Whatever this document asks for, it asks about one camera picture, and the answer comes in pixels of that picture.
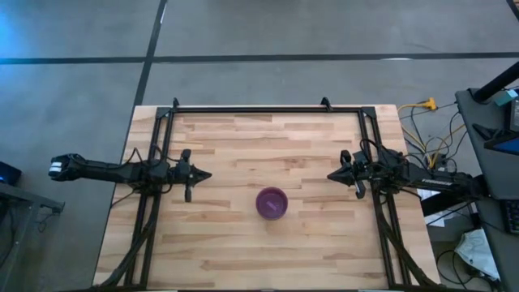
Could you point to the dark metal side stand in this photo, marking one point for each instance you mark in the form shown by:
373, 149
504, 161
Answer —
28, 198

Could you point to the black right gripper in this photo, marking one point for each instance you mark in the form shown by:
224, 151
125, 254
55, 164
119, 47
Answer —
357, 172

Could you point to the black device with blue light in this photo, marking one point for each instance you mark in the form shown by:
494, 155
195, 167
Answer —
10, 174

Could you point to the grey desk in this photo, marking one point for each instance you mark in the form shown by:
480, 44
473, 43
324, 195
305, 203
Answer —
498, 174

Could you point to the white paper sheet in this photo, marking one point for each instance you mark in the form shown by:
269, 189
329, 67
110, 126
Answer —
436, 219

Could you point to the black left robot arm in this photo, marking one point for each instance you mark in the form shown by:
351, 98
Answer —
105, 170

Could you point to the teal box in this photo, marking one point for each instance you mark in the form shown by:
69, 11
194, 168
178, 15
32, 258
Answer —
507, 98

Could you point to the black pole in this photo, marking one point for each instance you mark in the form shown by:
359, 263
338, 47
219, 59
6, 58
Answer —
496, 83

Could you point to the black laptop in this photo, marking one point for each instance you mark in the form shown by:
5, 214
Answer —
498, 140

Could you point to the black aluminium table frame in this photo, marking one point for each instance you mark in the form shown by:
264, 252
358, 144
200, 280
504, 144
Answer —
263, 109

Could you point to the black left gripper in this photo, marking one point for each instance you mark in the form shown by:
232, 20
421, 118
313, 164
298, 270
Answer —
186, 174

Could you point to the black table clamp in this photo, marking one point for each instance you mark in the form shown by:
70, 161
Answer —
326, 103
175, 103

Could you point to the purple translucent plastic bowl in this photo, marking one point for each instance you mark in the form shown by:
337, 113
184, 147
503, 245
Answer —
271, 203

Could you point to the white plastic bag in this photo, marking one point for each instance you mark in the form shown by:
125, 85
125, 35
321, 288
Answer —
476, 251

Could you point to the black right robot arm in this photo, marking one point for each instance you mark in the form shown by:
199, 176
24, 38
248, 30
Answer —
430, 178

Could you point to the black keyboard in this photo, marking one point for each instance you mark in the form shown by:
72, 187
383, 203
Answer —
513, 217

